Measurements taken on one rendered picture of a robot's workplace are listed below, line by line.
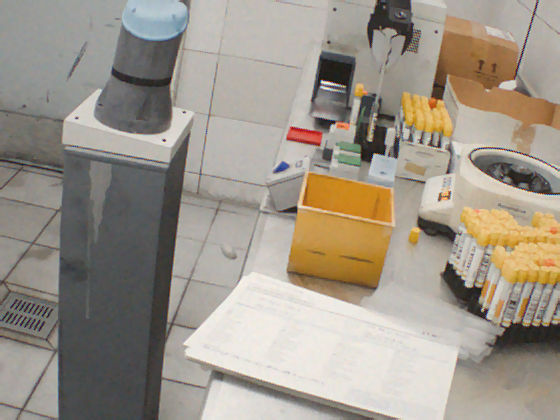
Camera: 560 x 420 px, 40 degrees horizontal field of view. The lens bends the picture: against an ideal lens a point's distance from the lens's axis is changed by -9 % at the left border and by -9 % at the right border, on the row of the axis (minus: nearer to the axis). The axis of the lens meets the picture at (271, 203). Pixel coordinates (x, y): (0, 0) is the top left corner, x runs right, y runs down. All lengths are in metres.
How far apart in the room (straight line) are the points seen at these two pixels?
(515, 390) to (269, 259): 0.41
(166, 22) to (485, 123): 0.66
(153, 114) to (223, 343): 0.62
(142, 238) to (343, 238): 0.49
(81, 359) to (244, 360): 0.80
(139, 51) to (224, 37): 1.85
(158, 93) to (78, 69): 1.93
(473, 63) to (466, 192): 1.00
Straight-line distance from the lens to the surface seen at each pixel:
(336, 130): 1.52
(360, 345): 1.00
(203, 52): 3.29
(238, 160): 3.40
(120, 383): 1.69
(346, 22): 1.87
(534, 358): 1.10
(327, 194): 1.24
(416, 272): 1.23
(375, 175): 1.27
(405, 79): 1.90
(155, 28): 1.42
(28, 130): 3.55
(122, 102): 1.46
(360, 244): 1.13
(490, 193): 1.31
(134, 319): 1.59
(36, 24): 3.41
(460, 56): 2.28
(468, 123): 1.64
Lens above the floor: 1.42
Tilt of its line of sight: 24 degrees down
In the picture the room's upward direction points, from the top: 10 degrees clockwise
